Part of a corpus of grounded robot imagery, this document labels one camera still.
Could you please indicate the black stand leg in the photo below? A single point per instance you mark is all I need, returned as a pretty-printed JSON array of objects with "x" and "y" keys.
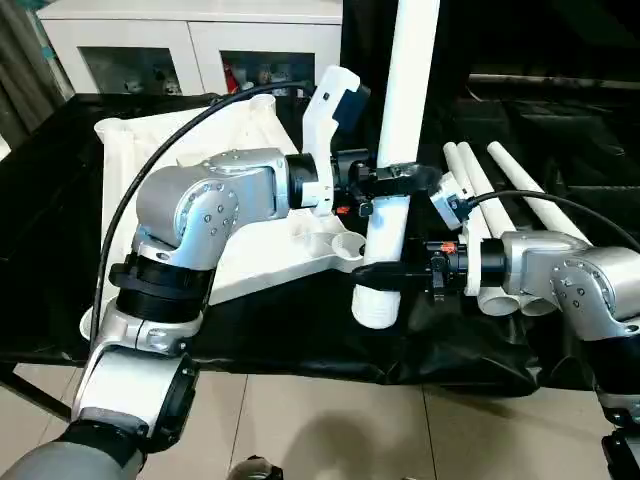
[{"x": 35, "y": 395}]

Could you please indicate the black table mat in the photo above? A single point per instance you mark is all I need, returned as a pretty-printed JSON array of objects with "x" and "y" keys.
[{"x": 300, "y": 325}]

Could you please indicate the white plastic table leg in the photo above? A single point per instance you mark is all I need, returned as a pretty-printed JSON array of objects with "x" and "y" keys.
[
  {"x": 405, "y": 100},
  {"x": 480, "y": 195},
  {"x": 451, "y": 157},
  {"x": 520, "y": 172}
]

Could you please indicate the red bottle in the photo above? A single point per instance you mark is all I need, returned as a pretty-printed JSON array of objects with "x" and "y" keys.
[{"x": 230, "y": 77}]

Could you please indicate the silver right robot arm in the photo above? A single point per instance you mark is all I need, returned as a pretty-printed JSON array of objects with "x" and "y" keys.
[{"x": 565, "y": 270}]

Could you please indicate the dark robot foot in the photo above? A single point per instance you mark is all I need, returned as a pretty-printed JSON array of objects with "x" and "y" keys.
[{"x": 257, "y": 470}]

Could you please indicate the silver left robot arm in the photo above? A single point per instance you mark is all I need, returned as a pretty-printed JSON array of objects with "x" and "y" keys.
[{"x": 225, "y": 190}]

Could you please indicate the grey curtain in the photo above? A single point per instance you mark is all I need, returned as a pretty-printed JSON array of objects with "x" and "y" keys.
[{"x": 25, "y": 75}]

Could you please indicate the white glass-door cabinet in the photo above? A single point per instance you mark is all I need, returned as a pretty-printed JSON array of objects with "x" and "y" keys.
[{"x": 190, "y": 45}]

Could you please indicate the white plastic table top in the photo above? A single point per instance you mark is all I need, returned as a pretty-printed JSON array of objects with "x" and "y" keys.
[{"x": 250, "y": 130}]

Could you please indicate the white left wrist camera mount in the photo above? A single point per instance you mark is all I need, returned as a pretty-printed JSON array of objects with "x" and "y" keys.
[{"x": 320, "y": 130}]

